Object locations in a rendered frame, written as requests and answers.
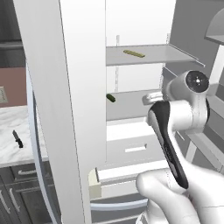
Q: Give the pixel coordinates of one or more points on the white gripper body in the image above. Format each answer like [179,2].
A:
[152,97]

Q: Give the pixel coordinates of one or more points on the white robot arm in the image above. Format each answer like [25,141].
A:
[180,201]

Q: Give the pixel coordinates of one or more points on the grey glass fridge shelf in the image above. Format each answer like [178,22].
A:
[157,54]
[128,105]

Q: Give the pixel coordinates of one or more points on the yellow butter stick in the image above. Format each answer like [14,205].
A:
[134,53]

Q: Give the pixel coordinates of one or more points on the white fridge crisper drawer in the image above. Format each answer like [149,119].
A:
[134,157]

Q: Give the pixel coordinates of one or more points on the white fridge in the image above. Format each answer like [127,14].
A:
[137,23]

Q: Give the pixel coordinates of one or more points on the white fridge door with bins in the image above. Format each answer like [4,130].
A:
[189,29]

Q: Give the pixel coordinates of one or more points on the black butter knife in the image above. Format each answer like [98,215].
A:
[18,139]

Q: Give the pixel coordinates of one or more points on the green pickle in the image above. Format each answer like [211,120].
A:
[110,98]

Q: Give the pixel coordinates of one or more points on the dark grey cabinet drawer front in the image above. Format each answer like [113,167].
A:
[29,178]

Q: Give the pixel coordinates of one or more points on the dark grey cabinet door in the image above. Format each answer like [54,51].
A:
[29,204]
[2,204]

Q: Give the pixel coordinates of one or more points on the white wall outlet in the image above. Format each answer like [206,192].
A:
[3,94]

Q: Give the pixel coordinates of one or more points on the dark grey wall cupboards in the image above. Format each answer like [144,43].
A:
[11,29]

